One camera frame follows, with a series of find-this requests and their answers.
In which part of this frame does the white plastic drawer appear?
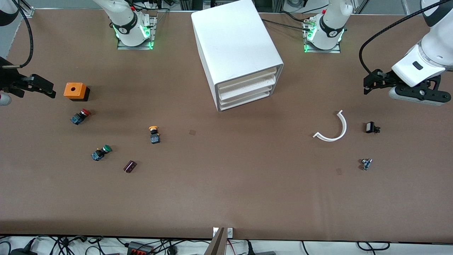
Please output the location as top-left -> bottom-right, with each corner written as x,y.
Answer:
217,70 -> 277,91
218,76 -> 276,97
219,89 -> 273,109
219,83 -> 275,103

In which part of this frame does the red push button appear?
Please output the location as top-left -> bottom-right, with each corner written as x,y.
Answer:
70,109 -> 91,125

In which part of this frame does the green push button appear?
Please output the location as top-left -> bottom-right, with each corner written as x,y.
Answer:
91,144 -> 112,161

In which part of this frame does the white drawer cabinet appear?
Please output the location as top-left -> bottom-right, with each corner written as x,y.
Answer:
191,0 -> 284,112

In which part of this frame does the black power strip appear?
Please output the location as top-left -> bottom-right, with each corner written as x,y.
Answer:
127,241 -> 155,255

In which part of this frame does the brown angled bar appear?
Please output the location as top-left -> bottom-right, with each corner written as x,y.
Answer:
203,227 -> 227,255

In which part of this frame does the orange button enclosure box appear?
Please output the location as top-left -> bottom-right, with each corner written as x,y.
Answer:
64,83 -> 90,102

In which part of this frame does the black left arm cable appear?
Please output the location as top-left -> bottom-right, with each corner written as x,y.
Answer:
359,0 -> 453,77

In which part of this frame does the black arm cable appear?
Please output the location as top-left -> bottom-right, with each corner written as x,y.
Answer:
12,0 -> 34,68
359,0 -> 453,77

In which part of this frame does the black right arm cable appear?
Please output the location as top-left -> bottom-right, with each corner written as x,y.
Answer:
12,0 -> 34,68

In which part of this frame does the white curved plastic bracket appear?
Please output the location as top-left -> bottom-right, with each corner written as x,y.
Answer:
313,110 -> 347,142

